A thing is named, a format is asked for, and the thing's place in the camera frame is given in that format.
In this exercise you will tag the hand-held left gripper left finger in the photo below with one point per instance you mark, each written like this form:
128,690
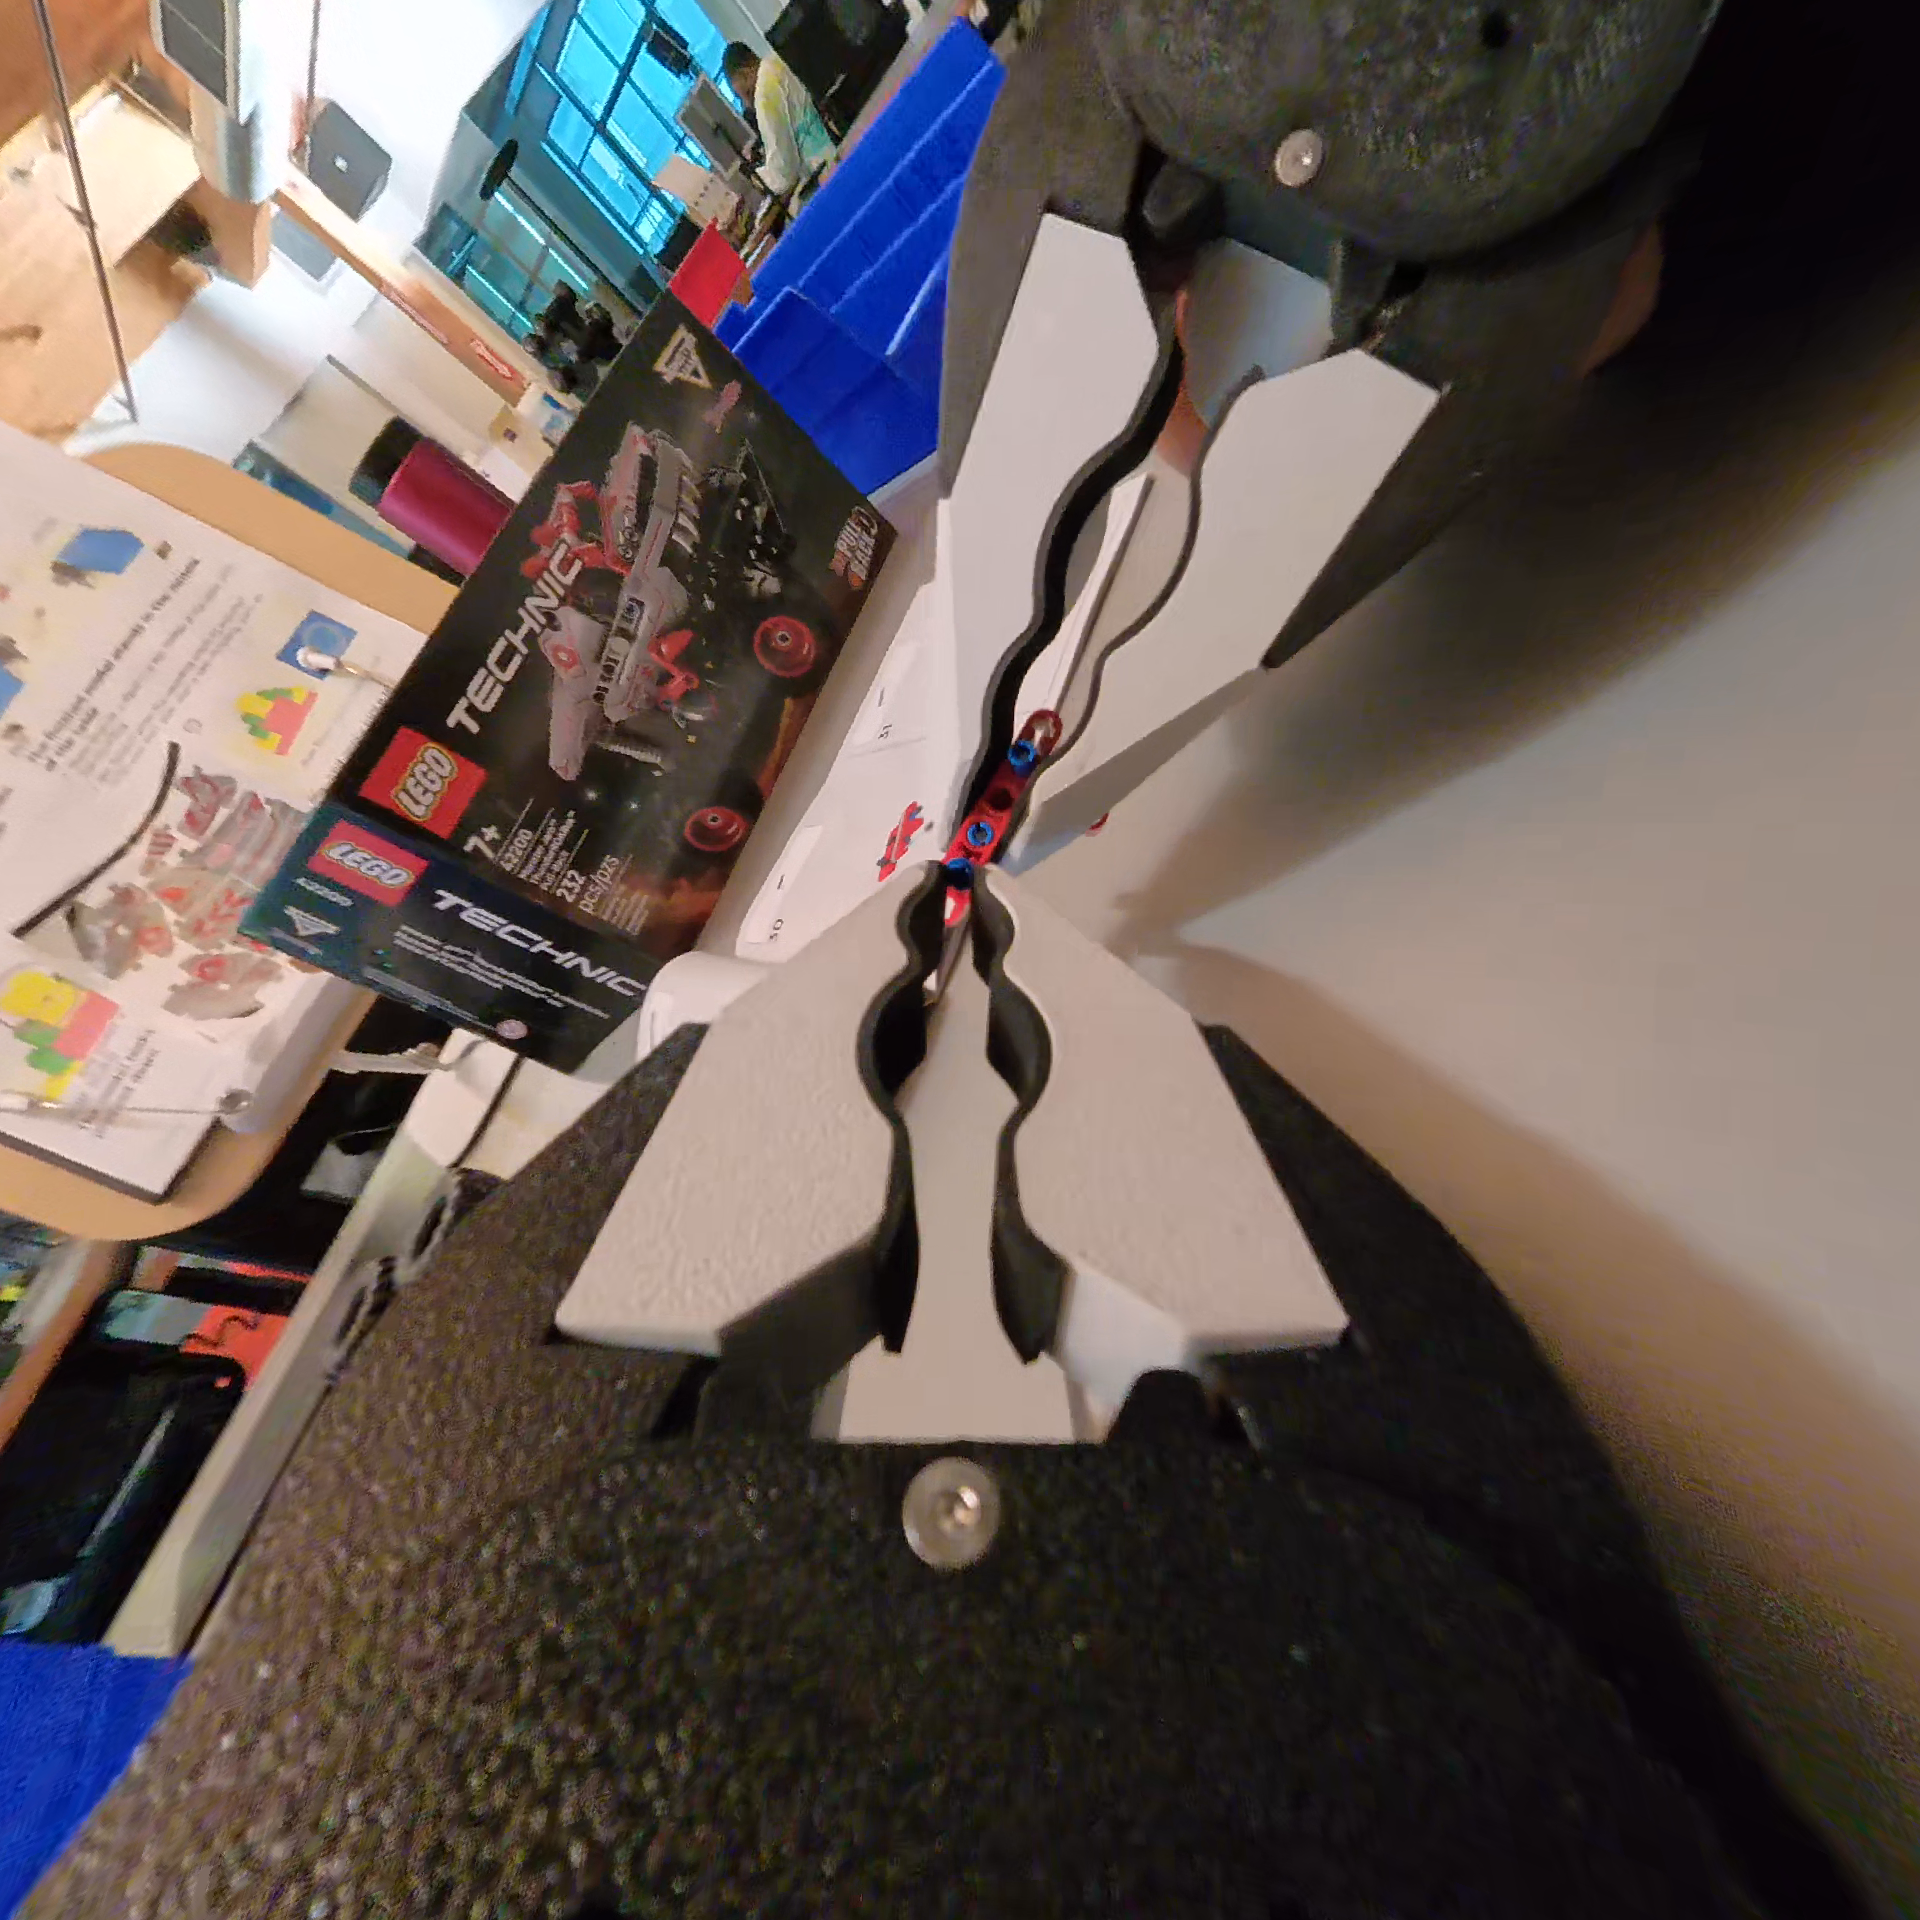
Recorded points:
750,1184

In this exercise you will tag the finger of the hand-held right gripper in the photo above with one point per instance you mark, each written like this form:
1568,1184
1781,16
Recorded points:
1291,493
1021,421

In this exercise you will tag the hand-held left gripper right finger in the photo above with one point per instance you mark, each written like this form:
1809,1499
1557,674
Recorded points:
1172,1184

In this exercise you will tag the red blue toy brick assembly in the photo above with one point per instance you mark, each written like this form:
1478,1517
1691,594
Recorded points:
960,891

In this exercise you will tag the grey desk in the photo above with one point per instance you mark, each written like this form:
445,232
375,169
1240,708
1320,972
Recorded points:
1575,900

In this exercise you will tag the white instruction booklet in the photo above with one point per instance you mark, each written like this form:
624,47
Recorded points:
886,704

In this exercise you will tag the red storage bin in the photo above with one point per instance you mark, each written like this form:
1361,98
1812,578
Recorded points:
704,277

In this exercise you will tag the black toy set box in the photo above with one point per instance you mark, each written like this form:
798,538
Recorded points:
630,629

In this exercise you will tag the dark red cylinder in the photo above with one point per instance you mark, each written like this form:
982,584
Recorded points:
441,504

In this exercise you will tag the printed instruction sheet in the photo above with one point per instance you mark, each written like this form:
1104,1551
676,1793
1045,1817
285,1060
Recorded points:
150,674

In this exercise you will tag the blue storage bin white tag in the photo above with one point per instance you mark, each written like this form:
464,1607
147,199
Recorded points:
76,1770

